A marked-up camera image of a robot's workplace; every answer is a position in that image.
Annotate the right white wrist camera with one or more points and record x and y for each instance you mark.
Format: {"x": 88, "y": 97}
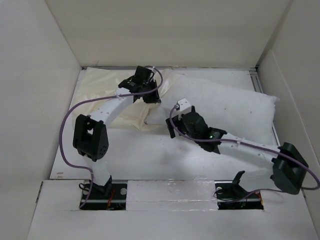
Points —
{"x": 184, "y": 105}

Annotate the white pillow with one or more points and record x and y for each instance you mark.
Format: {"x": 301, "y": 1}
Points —
{"x": 242, "y": 113}

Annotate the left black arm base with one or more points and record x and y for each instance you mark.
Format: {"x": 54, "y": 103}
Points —
{"x": 115, "y": 201}

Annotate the cream pillowcase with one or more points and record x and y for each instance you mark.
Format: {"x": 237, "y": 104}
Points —
{"x": 98, "y": 83}

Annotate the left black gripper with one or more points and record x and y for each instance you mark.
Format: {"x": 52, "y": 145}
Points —
{"x": 154, "y": 98}

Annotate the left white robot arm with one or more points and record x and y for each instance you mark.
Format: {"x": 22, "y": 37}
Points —
{"x": 90, "y": 137}

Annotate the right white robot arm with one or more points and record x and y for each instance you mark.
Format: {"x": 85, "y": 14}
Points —
{"x": 280, "y": 168}

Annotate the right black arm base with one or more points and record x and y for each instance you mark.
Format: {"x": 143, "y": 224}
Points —
{"x": 231, "y": 196}

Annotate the aluminium rail right side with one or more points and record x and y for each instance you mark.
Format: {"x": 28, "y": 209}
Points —
{"x": 258, "y": 88}

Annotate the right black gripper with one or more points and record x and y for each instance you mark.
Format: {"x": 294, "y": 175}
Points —
{"x": 177, "y": 122}

